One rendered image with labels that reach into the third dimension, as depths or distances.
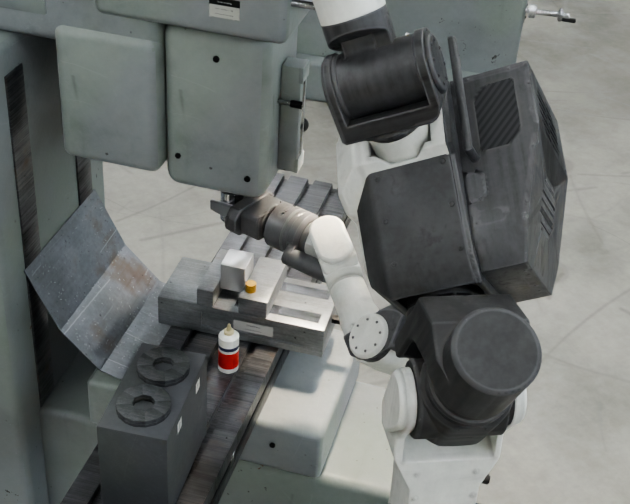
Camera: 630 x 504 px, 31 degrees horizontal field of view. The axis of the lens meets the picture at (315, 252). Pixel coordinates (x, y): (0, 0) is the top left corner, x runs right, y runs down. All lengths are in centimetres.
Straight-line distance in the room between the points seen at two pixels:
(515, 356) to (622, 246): 313
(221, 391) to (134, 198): 237
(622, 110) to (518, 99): 394
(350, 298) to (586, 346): 210
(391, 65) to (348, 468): 108
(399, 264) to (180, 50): 60
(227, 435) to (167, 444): 28
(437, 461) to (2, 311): 96
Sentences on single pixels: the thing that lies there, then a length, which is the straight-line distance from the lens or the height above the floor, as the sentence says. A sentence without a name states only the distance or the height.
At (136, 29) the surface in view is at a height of 161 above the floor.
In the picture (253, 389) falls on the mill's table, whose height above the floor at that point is 93.
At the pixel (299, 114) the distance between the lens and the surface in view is 200.
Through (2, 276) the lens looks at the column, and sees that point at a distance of 219.
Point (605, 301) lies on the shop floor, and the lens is 418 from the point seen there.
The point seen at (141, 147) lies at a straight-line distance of 202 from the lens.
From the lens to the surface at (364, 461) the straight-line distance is 235.
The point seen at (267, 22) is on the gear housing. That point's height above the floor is 167.
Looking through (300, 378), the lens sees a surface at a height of 85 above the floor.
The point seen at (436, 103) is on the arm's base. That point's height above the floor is 173.
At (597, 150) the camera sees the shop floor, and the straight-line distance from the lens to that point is 513.
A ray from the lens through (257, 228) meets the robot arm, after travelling 208.
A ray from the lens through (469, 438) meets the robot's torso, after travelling 156.
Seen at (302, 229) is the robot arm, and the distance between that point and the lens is 204.
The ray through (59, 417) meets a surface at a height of 72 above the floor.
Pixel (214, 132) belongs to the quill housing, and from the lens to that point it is 197.
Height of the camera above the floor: 240
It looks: 35 degrees down
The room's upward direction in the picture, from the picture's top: 4 degrees clockwise
